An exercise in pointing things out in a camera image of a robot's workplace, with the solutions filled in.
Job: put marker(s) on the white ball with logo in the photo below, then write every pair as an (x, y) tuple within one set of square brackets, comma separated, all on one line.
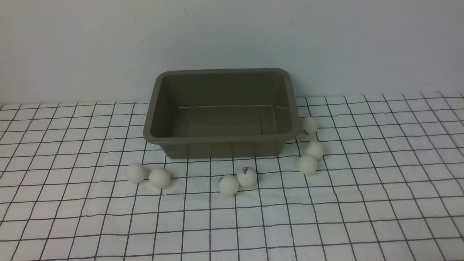
[(247, 177)]

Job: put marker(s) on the olive green plastic bin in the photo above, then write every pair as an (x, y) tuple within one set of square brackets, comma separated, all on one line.
[(222, 113)]

